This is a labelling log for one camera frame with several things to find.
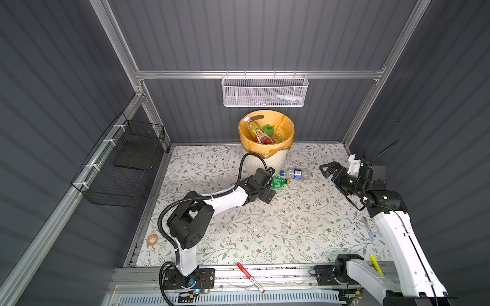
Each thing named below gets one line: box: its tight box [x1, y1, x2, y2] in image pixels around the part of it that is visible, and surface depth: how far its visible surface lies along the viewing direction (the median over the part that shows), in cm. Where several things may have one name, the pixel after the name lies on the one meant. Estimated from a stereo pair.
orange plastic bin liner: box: [237, 109, 295, 159], surface depth 92 cm
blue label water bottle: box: [279, 168, 308, 180], surface depth 104 cm
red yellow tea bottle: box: [243, 116, 274, 145], surface depth 91 cm
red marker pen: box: [236, 262, 266, 294], surface depth 74 cm
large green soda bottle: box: [262, 123, 275, 138], surface depth 104 cm
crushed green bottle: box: [269, 175, 288, 190], surface depth 101 cm
